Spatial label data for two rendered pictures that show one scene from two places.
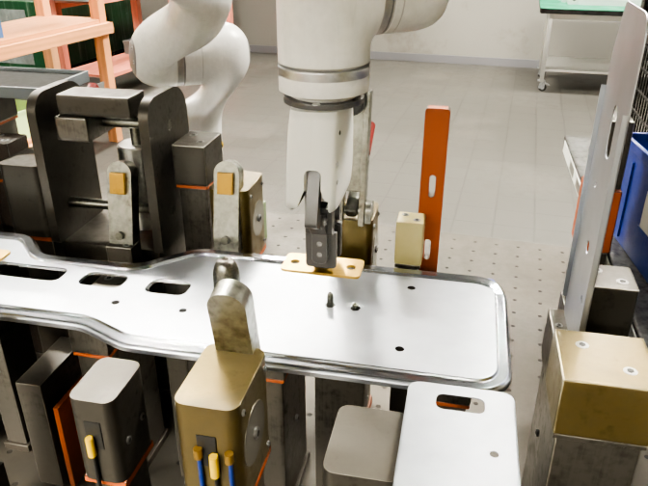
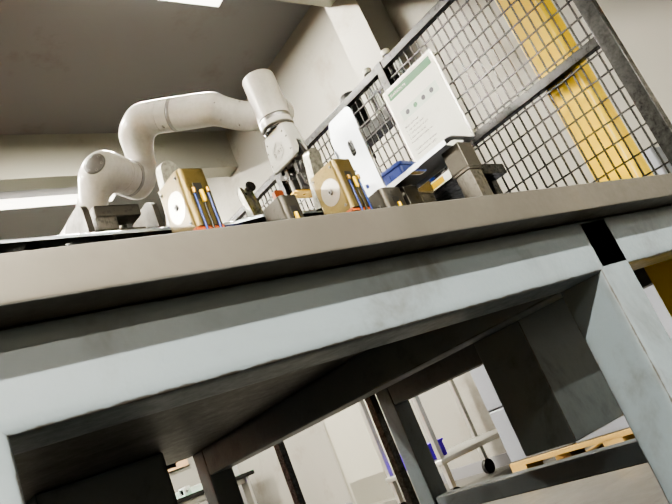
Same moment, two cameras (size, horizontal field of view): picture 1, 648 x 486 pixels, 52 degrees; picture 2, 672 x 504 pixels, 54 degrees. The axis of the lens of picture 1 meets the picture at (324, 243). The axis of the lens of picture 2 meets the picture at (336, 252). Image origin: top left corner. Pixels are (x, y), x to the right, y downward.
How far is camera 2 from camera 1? 1.56 m
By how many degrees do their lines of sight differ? 70
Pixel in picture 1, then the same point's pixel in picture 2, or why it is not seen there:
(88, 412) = (289, 200)
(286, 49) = (271, 106)
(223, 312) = (314, 156)
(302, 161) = (293, 135)
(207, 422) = (345, 165)
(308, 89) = (284, 115)
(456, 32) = not seen: outside the picture
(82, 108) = (111, 211)
